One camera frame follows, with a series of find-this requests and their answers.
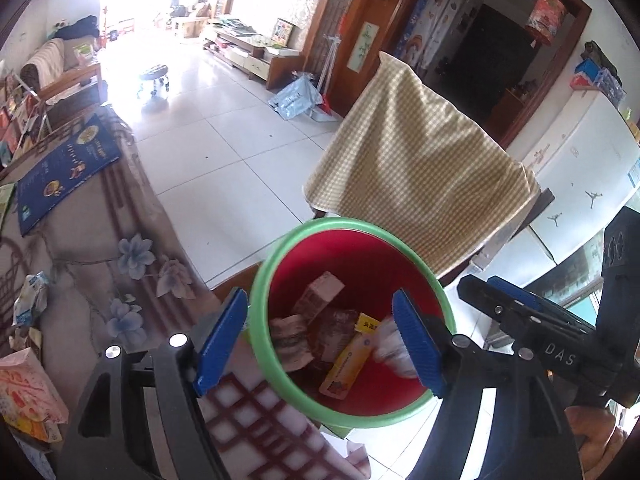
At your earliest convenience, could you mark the cloth-covered wooden chair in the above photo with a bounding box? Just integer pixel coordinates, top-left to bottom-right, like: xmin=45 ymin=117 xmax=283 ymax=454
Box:
xmin=310 ymin=187 xmax=556 ymax=283

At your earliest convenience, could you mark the red hanging lantern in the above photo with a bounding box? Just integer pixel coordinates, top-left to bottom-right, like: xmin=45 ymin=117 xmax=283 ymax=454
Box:
xmin=526 ymin=0 xmax=568 ymax=48

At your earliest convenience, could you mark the light blue plastic bag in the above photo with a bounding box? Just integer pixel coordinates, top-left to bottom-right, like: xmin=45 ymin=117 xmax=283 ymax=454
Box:
xmin=268 ymin=76 xmax=321 ymax=121

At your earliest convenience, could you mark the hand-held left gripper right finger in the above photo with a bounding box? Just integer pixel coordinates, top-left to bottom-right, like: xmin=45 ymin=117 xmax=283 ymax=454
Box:
xmin=391 ymin=289 xmax=583 ymax=480

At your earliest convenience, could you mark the wooden television cabinet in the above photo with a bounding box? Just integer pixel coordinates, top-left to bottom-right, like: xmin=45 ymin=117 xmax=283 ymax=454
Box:
xmin=202 ymin=17 xmax=301 ymax=91

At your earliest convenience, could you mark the colourful puzzle board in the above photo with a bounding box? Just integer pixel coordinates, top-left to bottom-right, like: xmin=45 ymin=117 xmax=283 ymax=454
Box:
xmin=272 ymin=18 xmax=296 ymax=46

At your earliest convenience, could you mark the yellow white medicine box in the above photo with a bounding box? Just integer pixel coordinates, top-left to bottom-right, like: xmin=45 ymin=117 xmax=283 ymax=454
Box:
xmin=320 ymin=312 xmax=386 ymax=398

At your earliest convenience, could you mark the white mop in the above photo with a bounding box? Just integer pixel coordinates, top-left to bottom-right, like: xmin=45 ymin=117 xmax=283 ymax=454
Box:
xmin=320 ymin=32 xmax=346 ymax=111

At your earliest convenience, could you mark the blue white snack wrapper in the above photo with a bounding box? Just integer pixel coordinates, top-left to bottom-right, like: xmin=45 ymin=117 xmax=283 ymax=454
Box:
xmin=12 ymin=272 xmax=48 ymax=326

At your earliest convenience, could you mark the orange yellow packet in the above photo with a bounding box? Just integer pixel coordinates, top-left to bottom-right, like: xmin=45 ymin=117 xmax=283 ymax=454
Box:
xmin=5 ymin=410 xmax=63 ymax=443

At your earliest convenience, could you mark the white paper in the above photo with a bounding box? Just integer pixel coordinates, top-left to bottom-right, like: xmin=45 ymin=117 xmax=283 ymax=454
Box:
xmin=270 ymin=314 xmax=313 ymax=373

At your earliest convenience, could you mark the blue book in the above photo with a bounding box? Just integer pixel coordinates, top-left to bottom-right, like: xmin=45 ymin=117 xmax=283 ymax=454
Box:
xmin=17 ymin=115 xmax=121 ymax=236

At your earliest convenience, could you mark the white book rack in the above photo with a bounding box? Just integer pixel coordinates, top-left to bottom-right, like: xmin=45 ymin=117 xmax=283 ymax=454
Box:
xmin=0 ymin=72 xmax=51 ymax=166

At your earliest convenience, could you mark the printed door curtain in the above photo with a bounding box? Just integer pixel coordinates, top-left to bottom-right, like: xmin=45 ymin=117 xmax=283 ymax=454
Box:
xmin=395 ymin=0 xmax=471 ymax=68

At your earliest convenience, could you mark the bamboo wall painting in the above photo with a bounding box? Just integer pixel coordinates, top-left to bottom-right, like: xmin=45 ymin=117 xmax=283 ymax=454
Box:
xmin=359 ymin=22 xmax=381 ymax=73

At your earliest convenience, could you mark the person's right hand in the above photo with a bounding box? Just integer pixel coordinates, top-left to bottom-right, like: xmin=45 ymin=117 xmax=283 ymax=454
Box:
xmin=565 ymin=405 xmax=626 ymax=461

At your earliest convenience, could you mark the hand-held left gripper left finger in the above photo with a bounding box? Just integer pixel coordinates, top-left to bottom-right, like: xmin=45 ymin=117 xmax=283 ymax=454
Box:
xmin=55 ymin=287 xmax=248 ymax=480

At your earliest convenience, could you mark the clear plastic crate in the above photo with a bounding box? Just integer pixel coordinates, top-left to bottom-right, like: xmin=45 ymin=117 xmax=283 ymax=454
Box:
xmin=597 ymin=67 xmax=628 ymax=106

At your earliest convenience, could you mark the round wheeled stool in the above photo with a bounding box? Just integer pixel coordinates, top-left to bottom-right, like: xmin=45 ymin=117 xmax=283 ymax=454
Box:
xmin=139 ymin=63 xmax=171 ymax=98

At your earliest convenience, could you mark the wooden coffee table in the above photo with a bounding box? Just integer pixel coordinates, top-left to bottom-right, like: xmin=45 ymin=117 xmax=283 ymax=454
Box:
xmin=45 ymin=67 xmax=108 ymax=126

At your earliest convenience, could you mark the white refrigerator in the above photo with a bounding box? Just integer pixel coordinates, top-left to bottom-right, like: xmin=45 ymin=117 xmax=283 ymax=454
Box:
xmin=470 ymin=87 xmax=640 ymax=311

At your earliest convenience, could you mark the yellow checked cloth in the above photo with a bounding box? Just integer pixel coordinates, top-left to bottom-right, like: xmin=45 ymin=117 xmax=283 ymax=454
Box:
xmin=302 ymin=51 xmax=541 ymax=281

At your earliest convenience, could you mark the sofa with cushions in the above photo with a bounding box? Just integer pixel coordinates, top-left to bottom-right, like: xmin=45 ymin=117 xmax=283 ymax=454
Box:
xmin=20 ymin=15 xmax=101 ymax=96

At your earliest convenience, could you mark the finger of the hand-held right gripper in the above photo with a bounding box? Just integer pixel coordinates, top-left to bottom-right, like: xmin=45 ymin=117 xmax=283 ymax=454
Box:
xmin=487 ymin=276 xmax=596 ymax=333
xmin=458 ymin=275 xmax=551 ymax=361

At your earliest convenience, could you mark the blue box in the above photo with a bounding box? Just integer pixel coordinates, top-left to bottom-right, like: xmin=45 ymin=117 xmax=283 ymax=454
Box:
xmin=575 ymin=57 xmax=603 ymax=86

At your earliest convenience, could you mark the red bucket with green rim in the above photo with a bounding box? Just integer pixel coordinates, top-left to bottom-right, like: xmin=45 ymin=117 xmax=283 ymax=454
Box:
xmin=249 ymin=217 xmax=457 ymax=428

